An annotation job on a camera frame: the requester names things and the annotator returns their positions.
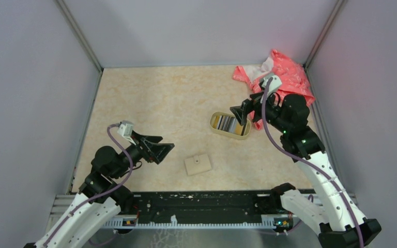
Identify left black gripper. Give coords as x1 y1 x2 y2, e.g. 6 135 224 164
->
112 130 175 179

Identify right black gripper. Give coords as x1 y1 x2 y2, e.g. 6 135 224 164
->
230 87 291 134

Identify beige tray of cards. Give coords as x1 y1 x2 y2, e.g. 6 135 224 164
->
209 112 252 140

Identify beige card holder wallet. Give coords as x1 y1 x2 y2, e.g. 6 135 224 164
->
184 154 212 176

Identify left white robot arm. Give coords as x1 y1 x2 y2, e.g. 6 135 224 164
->
25 131 175 247

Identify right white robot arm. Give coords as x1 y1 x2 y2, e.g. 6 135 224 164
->
230 92 381 247

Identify pink crumpled cloth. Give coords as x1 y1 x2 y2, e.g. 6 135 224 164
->
232 49 315 121

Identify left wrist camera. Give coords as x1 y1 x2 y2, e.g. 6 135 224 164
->
117 120 136 145

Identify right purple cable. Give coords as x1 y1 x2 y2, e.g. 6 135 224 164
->
261 77 365 248

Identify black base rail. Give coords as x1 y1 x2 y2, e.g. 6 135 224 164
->
120 190 297 229

